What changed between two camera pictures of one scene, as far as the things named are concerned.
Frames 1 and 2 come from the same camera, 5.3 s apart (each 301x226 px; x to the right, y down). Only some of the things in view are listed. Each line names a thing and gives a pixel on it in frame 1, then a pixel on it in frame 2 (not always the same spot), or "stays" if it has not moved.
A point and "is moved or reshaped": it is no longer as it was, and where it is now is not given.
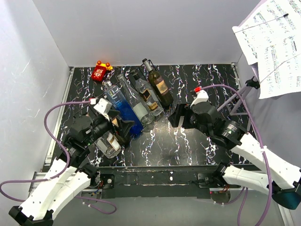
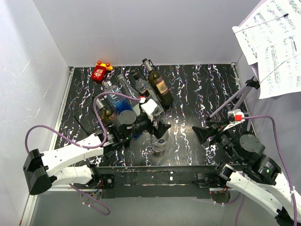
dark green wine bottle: (159, 86) stays
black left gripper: (124, 125) → (162, 128)
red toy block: (99, 70) stays
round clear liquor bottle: (108, 145) is moved or reshaped
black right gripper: (181, 109) → (202, 133)
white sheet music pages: (271, 38) stays
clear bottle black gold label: (148, 95) stays
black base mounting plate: (187, 181) stays
